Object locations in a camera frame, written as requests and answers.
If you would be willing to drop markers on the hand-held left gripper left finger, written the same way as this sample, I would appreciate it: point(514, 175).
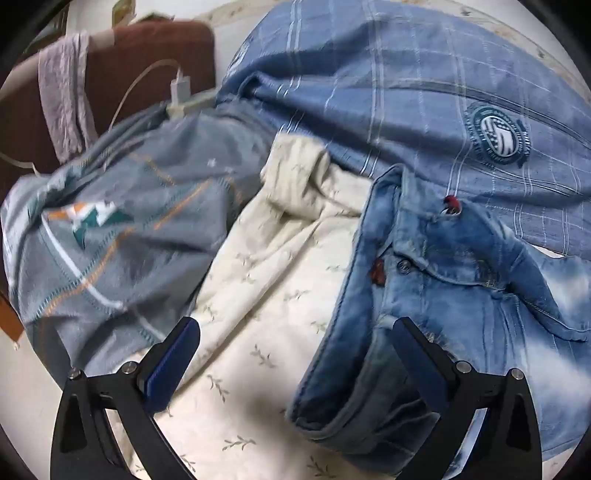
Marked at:
point(171, 364)

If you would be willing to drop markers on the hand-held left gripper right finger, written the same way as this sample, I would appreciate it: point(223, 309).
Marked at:
point(422, 364)

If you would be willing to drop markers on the light blue denim pants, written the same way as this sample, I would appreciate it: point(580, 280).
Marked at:
point(438, 277)

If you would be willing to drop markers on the cream leaf-print bed sheet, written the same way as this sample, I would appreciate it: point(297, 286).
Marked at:
point(258, 295)

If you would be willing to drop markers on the grey shirt with orange stitching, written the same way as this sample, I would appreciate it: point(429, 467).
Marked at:
point(138, 221)

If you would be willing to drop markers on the white power strip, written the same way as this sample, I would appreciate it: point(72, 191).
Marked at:
point(196, 104)

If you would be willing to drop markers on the white charger plug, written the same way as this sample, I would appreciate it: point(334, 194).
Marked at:
point(180, 87)

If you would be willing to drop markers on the blue plaid shirt with badge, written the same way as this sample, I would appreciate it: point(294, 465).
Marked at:
point(369, 83)

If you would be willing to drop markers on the pink striped towel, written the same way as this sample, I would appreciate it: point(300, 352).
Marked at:
point(64, 92)

